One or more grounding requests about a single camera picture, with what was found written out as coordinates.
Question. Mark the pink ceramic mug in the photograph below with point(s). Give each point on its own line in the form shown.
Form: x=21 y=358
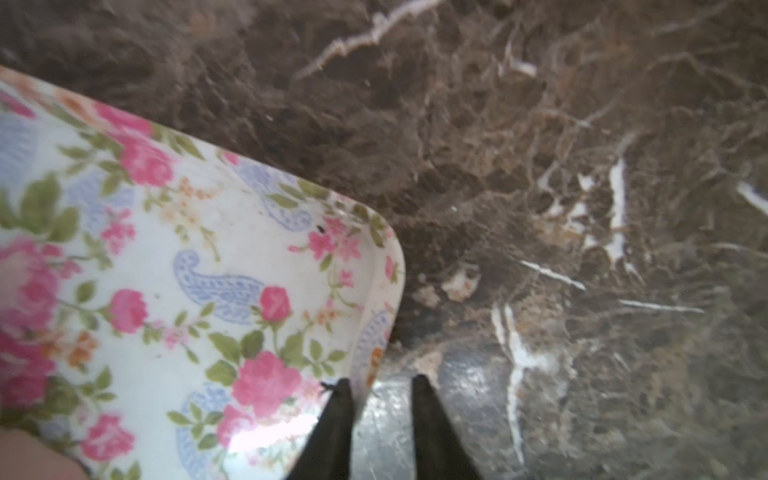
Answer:
x=24 y=457

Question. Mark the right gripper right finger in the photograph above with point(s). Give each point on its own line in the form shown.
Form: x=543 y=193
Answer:
x=438 y=451

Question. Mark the floral rectangular tray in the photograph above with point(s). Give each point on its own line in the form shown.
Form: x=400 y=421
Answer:
x=170 y=309

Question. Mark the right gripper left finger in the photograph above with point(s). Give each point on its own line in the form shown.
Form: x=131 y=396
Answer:
x=326 y=454

